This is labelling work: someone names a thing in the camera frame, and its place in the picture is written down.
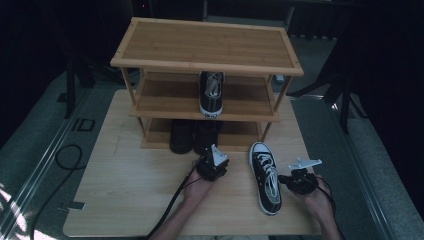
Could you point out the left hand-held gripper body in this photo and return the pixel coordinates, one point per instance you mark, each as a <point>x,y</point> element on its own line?
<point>211,166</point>

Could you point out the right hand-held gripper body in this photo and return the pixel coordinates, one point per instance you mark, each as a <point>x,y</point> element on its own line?
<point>301,181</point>

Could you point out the black canvas sneaker white laces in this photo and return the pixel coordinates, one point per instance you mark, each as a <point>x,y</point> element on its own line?
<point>266,180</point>
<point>210,100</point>

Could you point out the all-black shoe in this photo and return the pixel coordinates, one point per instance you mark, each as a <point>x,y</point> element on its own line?
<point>181,136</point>
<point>206,135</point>

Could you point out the wooden shoe rack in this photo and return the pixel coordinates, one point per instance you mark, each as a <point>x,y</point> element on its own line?
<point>206,43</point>

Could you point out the person's left hand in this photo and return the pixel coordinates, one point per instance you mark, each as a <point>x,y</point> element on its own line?
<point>196,188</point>

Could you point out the person's right hand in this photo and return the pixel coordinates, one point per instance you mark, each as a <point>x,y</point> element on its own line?
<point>316,203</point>

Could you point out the black metal stand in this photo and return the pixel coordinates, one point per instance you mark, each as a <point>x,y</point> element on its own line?
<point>345,110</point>
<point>70,86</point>

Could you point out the small white object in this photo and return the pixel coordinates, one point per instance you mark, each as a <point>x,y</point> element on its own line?
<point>279,79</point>

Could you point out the black tape strip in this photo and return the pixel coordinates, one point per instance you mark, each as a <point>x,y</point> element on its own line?
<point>75,205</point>

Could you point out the metal floor rail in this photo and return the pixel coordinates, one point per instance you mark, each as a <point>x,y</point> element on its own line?
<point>360,173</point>
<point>43,163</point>

